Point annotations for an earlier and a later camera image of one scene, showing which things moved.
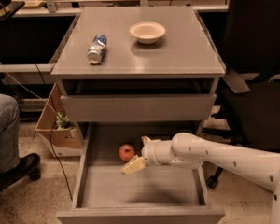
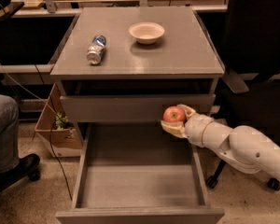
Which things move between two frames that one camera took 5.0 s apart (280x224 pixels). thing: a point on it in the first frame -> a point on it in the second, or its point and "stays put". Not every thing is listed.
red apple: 126,152 -> 174,114
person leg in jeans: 5,133 stays put
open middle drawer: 156,194 stays put
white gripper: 149,153 -> 196,129
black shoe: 27,166 stays put
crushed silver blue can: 97,49 stays put
